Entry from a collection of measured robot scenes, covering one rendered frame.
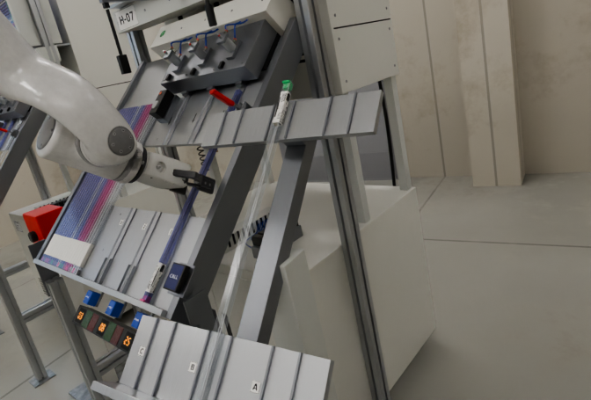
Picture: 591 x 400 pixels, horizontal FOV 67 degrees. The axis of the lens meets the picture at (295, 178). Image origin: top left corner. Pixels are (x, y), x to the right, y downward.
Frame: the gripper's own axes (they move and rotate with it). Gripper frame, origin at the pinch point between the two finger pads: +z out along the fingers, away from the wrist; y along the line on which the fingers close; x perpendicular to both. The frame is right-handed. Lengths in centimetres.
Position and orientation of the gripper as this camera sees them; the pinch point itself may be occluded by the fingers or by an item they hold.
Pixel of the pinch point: (195, 186)
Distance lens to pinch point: 98.2
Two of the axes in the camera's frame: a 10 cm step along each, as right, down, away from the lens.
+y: -7.8, 0.4, 6.3
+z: 6.1, 3.0, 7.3
